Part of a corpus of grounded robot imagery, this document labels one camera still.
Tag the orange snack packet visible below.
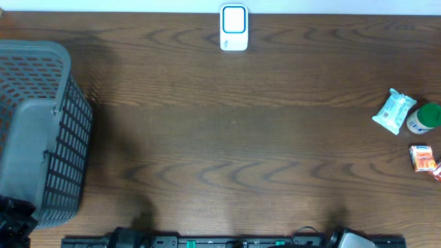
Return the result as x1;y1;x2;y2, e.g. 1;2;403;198
409;145;438;172

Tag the green lid jar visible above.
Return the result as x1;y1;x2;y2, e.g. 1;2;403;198
406;103;440;134

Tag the white barcode scanner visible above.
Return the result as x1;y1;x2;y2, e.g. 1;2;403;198
220;3;249;52

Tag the teal wet wipes pack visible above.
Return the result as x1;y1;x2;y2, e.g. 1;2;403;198
372;88;417;135

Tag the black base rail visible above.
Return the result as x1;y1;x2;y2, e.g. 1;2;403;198
61;226;407;248

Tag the grey plastic mesh basket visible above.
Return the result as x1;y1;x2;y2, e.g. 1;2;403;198
1;40;93;229

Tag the red orange snack bar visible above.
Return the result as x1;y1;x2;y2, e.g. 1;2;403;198
429;159;441;182

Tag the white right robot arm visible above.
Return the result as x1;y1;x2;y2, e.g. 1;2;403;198
325;227;376;248

